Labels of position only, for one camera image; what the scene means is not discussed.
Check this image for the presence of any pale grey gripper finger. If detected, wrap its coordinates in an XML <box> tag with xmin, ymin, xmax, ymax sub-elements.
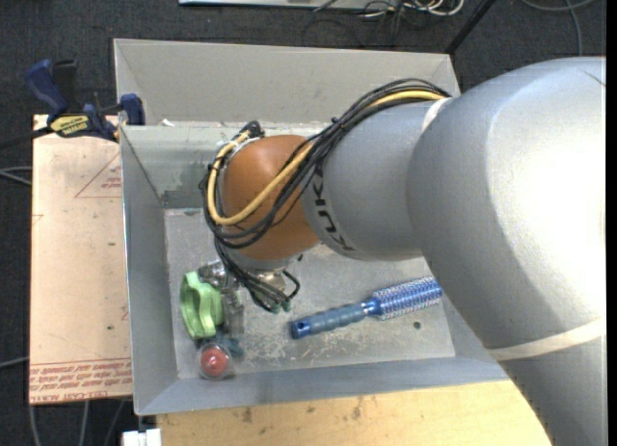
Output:
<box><xmin>197</xmin><ymin>262</ymin><xmax>227</xmax><ymax>290</ymax></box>
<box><xmin>222</xmin><ymin>287</ymin><xmax>246</xmax><ymax>338</ymax></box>

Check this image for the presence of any dark teal small thing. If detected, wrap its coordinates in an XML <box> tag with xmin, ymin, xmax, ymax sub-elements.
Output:
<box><xmin>215</xmin><ymin>332</ymin><xmax>246</xmax><ymax>359</ymax></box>

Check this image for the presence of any red ball in clear shell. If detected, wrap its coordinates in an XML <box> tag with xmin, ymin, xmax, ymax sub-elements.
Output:
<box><xmin>196</xmin><ymin>341</ymin><xmax>236</xmax><ymax>381</ymax></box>

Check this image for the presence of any grey metal bin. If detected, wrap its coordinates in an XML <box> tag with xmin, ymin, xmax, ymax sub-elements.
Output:
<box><xmin>113</xmin><ymin>38</ymin><xmax>510</xmax><ymax>417</ymax></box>

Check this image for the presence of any blue round hairbrush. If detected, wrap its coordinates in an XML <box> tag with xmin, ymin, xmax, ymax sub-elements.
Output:
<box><xmin>288</xmin><ymin>275</ymin><xmax>444</xmax><ymax>341</ymax></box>

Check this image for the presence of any brown cardboard board, red print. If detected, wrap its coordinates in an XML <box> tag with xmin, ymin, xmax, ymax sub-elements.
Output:
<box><xmin>28</xmin><ymin>114</ymin><xmax>134</xmax><ymax>406</ymax></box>

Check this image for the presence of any light green plastic ring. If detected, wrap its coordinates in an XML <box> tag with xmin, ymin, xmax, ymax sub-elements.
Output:
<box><xmin>179</xmin><ymin>270</ymin><xmax>227</xmax><ymax>341</ymax></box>

